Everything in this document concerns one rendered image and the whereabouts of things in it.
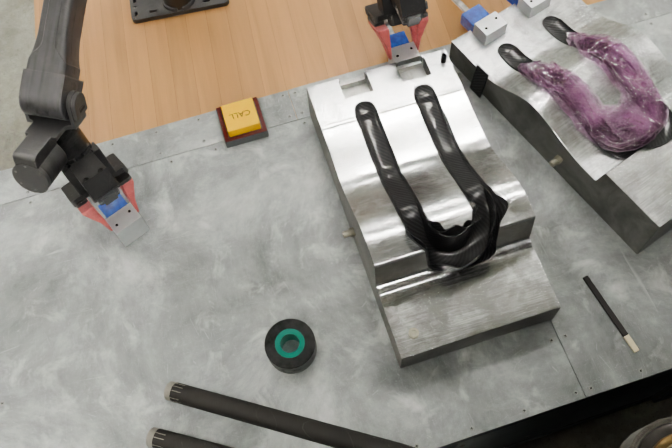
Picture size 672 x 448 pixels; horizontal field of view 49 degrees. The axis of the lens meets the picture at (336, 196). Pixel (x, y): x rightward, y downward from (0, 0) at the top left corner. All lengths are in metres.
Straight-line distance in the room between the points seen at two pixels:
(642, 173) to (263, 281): 0.64
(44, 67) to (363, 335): 0.63
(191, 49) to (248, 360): 0.64
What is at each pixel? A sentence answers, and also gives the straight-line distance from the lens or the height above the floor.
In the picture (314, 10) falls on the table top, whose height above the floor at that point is 0.80.
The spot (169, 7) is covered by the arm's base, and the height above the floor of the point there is 0.82.
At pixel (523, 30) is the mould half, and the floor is 0.86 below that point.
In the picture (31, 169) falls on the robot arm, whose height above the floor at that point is 1.05.
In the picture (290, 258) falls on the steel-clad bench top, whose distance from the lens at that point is 1.26.
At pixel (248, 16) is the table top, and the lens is 1.56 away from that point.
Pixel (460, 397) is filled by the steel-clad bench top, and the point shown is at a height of 0.80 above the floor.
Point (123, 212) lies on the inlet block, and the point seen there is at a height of 0.85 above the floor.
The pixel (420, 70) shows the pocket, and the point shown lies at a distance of 1.37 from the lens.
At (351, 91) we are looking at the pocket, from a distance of 1.34.
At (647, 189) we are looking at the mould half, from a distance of 1.26.
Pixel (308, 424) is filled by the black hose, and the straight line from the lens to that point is 1.10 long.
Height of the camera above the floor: 1.96
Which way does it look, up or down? 63 degrees down
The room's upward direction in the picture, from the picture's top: 6 degrees counter-clockwise
